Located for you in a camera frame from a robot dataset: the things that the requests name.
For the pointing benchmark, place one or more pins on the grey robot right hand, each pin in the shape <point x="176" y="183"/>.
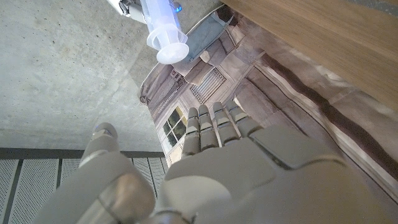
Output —
<point x="133" y="12"/>

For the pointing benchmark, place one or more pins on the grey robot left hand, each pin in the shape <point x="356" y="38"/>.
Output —
<point x="248" y="180"/>

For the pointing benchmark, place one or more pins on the large clear plastic syringe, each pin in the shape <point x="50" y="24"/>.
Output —
<point x="164" y="34"/>

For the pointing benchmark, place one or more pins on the printed living room backdrop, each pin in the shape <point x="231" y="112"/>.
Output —
<point x="280" y="102"/>

